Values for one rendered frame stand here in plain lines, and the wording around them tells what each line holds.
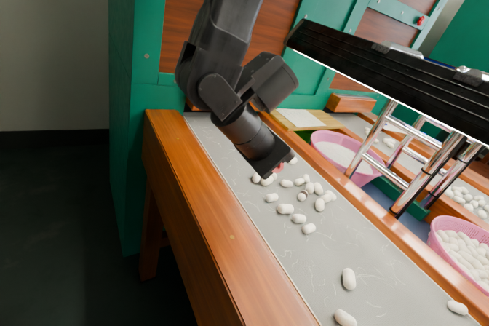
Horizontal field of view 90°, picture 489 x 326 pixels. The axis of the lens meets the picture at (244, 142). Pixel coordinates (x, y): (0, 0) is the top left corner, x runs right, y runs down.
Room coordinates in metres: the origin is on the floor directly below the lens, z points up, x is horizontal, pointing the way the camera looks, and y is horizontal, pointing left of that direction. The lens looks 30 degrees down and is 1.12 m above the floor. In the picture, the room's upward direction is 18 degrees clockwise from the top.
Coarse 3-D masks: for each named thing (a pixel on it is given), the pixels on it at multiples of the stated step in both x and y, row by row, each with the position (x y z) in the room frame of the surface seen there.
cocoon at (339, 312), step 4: (336, 312) 0.23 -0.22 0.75; (340, 312) 0.23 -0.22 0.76; (344, 312) 0.23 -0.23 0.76; (336, 316) 0.22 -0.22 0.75; (340, 316) 0.22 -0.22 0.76; (344, 316) 0.22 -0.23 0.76; (348, 316) 0.22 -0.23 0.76; (336, 320) 0.22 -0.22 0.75; (340, 320) 0.22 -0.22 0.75; (344, 320) 0.22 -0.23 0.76; (348, 320) 0.22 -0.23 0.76; (352, 320) 0.22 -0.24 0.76; (344, 324) 0.21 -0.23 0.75; (348, 324) 0.21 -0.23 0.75; (352, 324) 0.21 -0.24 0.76; (356, 324) 0.22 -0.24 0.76
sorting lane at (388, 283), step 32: (192, 128) 0.65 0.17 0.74; (224, 160) 0.54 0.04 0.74; (256, 192) 0.46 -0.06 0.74; (288, 192) 0.49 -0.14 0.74; (256, 224) 0.36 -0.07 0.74; (288, 224) 0.39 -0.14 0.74; (320, 224) 0.42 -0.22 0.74; (352, 224) 0.45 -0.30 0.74; (288, 256) 0.31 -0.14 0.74; (320, 256) 0.33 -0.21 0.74; (352, 256) 0.36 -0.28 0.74; (384, 256) 0.38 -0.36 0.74; (320, 288) 0.27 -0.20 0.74; (384, 288) 0.31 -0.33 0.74; (416, 288) 0.33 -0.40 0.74; (320, 320) 0.22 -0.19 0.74; (384, 320) 0.25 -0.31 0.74; (416, 320) 0.26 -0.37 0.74; (448, 320) 0.28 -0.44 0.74
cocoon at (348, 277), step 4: (348, 268) 0.31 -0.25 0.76; (344, 272) 0.30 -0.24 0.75; (348, 272) 0.30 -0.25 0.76; (352, 272) 0.30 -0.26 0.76; (344, 276) 0.29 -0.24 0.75; (348, 276) 0.29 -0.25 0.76; (352, 276) 0.29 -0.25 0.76; (344, 280) 0.29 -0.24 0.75; (348, 280) 0.28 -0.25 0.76; (352, 280) 0.29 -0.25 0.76; (344, 284) 0.28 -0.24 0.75; (348, 284) 0.28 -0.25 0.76; (352, 284) 0.28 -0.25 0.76; (348, 288) 0.28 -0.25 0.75; (352, 288) 0.28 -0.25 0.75
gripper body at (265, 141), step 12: (264, 132) 0.33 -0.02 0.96; (240, 144) 0.31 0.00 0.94; (252, 144) 0.31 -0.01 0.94; (264, 144) 0.33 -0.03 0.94; (276, 144) 0.35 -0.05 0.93; (252, 156) 0.33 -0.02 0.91; (264, 156) 0.33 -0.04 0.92; (276, 156) 0.33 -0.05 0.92; (288, 156) 0.33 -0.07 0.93; (264, 168) 0.32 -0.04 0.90
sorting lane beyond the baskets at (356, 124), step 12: (348, 120) 1.20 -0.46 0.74; (360, 120) 1.27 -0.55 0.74; (360, 132) 1.09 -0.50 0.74; (384, 132) 1.19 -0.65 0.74; (384, 144) 1.04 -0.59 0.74; (396, 144) 1.08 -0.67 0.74; (408, 156) 0.98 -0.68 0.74; (408, 168) 0.87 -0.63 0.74; (420, 168) 0.90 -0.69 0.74; (432, 180) 0.83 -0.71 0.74; (456, 180) 0.90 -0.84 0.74; (444, 192) 0.76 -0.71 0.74; (480, 192) 0.86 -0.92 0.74
